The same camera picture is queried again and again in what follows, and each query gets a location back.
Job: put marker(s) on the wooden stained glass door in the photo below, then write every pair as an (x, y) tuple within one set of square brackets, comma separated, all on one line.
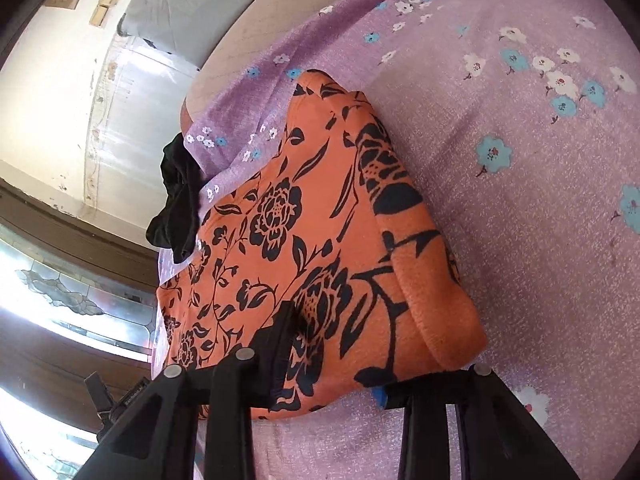
[(75, 260)]

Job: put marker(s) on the grey pillow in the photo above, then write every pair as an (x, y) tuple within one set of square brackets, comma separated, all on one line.
[(200, 5)]

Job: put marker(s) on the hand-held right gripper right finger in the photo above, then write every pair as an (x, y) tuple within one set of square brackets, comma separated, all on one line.
[(400, 396)]

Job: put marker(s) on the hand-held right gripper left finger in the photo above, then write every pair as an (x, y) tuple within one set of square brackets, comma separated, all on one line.
[(275, 355)]

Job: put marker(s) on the pinkish beige mattress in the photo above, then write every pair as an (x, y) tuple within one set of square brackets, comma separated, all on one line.
[(260, 60)]

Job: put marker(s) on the purple floral bed sheet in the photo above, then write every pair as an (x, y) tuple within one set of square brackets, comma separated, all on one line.
[(500, 160)]

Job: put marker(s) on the black garment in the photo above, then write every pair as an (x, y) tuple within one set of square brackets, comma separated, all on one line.
[(177, 200)]

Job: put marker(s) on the orange black floral shirt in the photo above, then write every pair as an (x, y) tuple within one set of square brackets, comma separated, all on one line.
[(325, 210)]

